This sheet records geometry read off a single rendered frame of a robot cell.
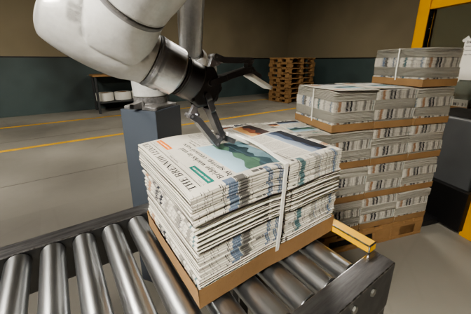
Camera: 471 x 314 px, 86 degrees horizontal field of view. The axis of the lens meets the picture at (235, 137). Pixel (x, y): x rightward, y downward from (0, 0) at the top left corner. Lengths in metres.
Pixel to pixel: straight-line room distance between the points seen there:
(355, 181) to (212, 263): 1.35
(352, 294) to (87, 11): 0.62
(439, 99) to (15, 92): 7.45
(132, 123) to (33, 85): 6.33
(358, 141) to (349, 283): 1.13
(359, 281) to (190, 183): 0.39
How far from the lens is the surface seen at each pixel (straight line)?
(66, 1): 0.41
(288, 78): 7.73
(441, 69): 1.98
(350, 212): 1.83
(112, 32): 0.39
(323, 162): 0.58
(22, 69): 7.54
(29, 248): 0.80
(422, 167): 2.10
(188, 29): 1.07
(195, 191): 0.40
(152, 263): 0.64
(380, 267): 0.67
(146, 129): 1.24
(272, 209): 0.52
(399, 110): 1.78
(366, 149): 1.70
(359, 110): 1.59
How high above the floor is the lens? 1.22
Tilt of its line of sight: 17 degrees down
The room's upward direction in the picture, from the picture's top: straight up
